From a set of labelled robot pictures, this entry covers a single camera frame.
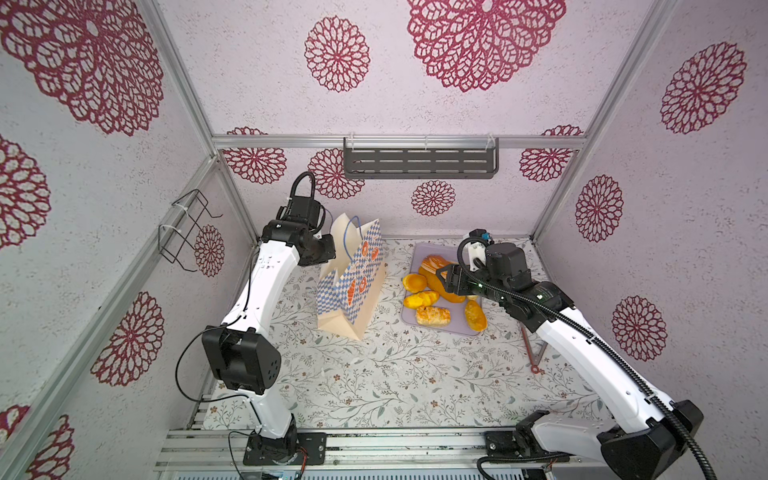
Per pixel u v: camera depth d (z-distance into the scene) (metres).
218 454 0.74
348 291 0.79
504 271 0.54
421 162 1.00
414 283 1.01
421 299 0.99
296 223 0.58
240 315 0.46
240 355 0.45
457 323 0.95
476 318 0.92
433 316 0.93
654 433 0.37
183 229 0.78
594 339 0.44
